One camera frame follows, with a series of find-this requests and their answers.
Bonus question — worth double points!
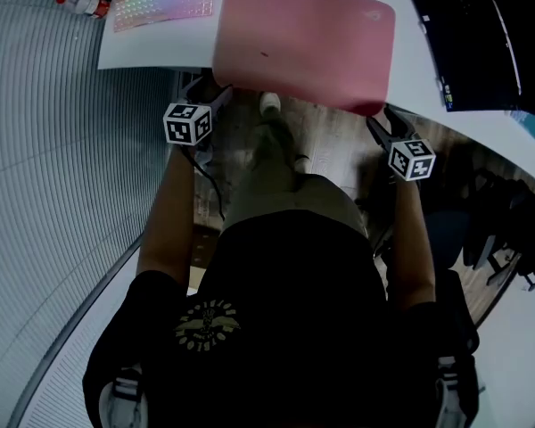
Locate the white desk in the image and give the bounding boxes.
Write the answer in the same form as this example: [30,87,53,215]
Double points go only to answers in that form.
[96,0,535,204]

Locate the person's right forearm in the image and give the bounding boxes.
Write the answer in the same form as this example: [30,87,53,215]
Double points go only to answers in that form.
[388,172,438,312]

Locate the pink mouse pad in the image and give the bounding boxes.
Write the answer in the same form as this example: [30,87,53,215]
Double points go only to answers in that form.
[212,0,397,118]

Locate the teal and white keyboard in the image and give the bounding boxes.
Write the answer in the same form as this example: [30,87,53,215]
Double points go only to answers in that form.
[509,110,535,148]

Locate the person's left forearm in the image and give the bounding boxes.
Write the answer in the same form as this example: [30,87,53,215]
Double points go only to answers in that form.
[136,144,197,290]

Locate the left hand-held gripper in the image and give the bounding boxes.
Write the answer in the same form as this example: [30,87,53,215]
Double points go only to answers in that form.
[162,77,235,152]

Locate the black laptop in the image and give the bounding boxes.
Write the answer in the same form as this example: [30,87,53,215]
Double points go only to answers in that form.
[408,0,535,122]

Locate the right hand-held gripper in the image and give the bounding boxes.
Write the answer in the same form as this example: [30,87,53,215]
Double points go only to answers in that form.
[366,103,437,183]

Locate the clear bottle with red cap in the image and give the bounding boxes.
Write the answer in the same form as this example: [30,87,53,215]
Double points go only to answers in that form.
[54,0,112,20]

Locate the black office chair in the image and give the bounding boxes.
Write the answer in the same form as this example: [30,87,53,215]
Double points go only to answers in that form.
[425,167,535,292]

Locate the pink iridescent keyboard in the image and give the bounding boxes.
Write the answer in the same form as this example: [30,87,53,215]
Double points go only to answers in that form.
[112,0,217,34]

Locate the khaki trousers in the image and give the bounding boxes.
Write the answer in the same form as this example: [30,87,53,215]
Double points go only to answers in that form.
[221,108,370,241]

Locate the black printed t-shirt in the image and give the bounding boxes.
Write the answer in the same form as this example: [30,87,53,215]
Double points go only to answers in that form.
[81,210,481,428]

